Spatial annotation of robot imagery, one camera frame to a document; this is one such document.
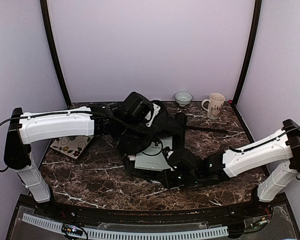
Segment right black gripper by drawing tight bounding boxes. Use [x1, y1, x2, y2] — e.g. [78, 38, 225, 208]
[157, 168, 202, 189]

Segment grey notebook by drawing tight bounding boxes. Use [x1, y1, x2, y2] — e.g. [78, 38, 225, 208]
[134, 136, 173, 172]

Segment black student bag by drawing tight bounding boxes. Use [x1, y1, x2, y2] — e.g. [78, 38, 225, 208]
[113, 99, 228, 188]

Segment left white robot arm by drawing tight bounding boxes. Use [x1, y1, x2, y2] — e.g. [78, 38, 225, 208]
[0, 92, 168, 218]

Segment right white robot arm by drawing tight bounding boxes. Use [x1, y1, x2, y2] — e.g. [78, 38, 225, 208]
[162, 119, 300, 217]

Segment floral placemat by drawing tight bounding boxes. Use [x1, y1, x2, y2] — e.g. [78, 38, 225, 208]
[49, 136, 93, 160]

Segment small white bowl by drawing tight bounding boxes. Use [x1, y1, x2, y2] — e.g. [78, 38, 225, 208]
[174, 91, 193, 107]

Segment cream mug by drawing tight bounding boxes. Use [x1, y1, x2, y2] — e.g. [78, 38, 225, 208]
[201, 92, 226, 120]

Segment left black frame post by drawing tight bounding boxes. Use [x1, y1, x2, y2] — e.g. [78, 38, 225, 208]
[39, 0, 72, 108]

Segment black frame post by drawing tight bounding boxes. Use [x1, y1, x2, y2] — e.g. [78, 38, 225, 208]
[232, 0, 263, 108]
[39, 0, 72, 108]

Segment black front table rail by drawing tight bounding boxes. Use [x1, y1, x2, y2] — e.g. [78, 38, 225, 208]
[10, 194, 274, 227]

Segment white cable duct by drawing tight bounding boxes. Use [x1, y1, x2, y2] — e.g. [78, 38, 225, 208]
[21, 213, 229, 240]

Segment right black frame post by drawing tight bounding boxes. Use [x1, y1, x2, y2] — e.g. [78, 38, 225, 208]
[232, 0, 263, 108]

